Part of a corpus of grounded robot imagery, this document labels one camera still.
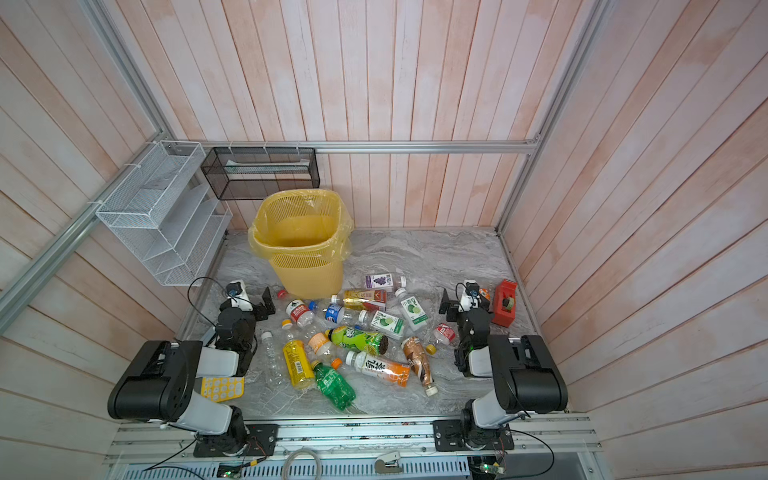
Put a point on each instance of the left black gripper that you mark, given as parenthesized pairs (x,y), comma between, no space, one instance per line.
(260,306)

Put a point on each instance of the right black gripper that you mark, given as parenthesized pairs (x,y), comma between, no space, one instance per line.
(452,306)

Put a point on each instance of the red label water bottle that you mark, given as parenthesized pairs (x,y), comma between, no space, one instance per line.
(296,308)

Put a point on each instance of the small red label bottle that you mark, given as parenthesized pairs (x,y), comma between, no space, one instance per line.
(445,335)

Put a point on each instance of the orange label clear bottle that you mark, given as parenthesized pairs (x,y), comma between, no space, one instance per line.
(322,349)

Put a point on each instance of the brown milk tea bottle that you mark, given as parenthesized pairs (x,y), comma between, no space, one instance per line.
(416,354)

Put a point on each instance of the yellow label tea bottle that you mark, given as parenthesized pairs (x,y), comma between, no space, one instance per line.
(300,372)

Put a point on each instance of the green soda bottle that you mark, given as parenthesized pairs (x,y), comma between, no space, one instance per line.
(332,384)

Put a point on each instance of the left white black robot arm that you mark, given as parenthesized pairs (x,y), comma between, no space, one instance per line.
(159,385)

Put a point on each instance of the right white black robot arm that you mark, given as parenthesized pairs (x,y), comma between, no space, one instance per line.
(525,378)

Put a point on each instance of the yellow ribbed waste bin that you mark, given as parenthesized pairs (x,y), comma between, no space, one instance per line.
(312,283)

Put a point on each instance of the yellow plastic bin liner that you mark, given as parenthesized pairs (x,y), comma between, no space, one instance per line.
(302,228)

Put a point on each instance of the lime label bottle right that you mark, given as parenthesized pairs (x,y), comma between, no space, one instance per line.
(413,311)

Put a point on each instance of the lime label bottle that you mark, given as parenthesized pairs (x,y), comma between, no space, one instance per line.
(384,323)
(413,311)

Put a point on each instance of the lime label bottle left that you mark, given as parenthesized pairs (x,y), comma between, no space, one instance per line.
(384,323)

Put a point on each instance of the red tape dispenser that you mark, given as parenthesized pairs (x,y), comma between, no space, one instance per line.
(504,303)

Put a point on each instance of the purple grape juice bottle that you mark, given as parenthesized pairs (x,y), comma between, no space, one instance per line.
(389,282)

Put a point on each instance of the blue label pepsi bottle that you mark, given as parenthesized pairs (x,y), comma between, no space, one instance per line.
(336,313)

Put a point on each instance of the green label tea bottle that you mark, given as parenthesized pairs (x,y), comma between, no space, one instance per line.
(357,340)

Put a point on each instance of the gold red energy drink bottle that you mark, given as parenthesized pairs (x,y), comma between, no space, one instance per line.
(361,299)

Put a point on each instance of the orange juice bottle white cap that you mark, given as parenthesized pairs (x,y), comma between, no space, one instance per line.
(378,367)

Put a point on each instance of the yellow calculator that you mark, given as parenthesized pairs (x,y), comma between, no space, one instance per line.
(221,389)

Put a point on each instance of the grey stapler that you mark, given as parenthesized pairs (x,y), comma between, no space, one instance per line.
(388,463)

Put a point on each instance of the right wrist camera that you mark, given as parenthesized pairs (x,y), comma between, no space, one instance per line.
(471,289)

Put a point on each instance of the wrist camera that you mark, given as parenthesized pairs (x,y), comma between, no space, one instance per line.
(238,296)
(471,289)

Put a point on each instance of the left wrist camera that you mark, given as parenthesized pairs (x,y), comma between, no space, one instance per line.
(238,296)

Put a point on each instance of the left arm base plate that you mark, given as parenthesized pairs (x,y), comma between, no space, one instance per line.
(257,439)

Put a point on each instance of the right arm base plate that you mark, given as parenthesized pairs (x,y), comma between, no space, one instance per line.
(454,435)

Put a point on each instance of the white wire mesh shelf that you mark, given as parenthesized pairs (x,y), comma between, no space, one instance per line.
(171,225)

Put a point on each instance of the black wire mesh basket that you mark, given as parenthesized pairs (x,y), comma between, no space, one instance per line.
(255,173)

